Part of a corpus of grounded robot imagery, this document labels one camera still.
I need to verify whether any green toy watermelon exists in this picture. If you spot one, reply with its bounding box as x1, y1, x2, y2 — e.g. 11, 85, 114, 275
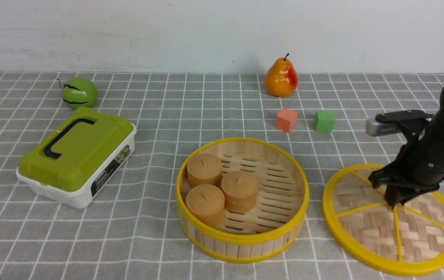
58, 76, 98, 110

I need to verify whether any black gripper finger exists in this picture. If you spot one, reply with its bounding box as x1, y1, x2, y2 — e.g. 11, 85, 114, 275
385, 186, 413, 208

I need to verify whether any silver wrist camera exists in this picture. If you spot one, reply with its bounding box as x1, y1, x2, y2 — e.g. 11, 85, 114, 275
365, 117, 401, 137

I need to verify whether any yellow woven steamer lid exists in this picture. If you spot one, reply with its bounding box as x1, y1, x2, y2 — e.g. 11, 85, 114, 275
322, 164, 444, 277

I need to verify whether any orange toy pear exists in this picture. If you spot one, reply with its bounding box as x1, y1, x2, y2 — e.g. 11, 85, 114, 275
264, 53, 298, 98

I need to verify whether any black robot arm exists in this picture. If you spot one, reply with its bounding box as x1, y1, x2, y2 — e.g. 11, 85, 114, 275
365, 86, 444, 207

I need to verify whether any orange foam cube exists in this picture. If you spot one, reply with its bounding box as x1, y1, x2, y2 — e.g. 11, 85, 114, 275
274, 108, 298, 133

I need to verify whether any grey checkered tablecloth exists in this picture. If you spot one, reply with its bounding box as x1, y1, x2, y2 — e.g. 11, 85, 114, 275
0, 72, 444, 280

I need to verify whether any brown candle front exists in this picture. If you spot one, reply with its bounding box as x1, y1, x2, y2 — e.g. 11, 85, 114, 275
186, 184, 225, 228

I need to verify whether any yellow bamboo steamer basket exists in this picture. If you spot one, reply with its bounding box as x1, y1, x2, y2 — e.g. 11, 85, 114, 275
175, 138, 309, 264

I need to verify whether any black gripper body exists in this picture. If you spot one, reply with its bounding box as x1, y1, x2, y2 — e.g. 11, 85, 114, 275
369, 110, 444, 193

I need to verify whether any brown candle back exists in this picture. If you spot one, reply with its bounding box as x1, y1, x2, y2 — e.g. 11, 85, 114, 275
187, 154, 222, 188

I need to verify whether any green foam cube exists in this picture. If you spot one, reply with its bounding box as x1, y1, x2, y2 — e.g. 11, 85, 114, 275
314, 110, 335, 133

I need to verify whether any brown candle right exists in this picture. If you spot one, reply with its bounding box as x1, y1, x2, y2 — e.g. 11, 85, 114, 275
220, 170, 258, 213

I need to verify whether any green lidded white box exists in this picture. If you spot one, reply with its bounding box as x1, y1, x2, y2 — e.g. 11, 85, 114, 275
16, 107, 136, 208

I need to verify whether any brown candle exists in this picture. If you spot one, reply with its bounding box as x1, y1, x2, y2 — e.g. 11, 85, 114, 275
186, 184, 225, 228
187, 154, 222, 188
220, 170, 258, 213

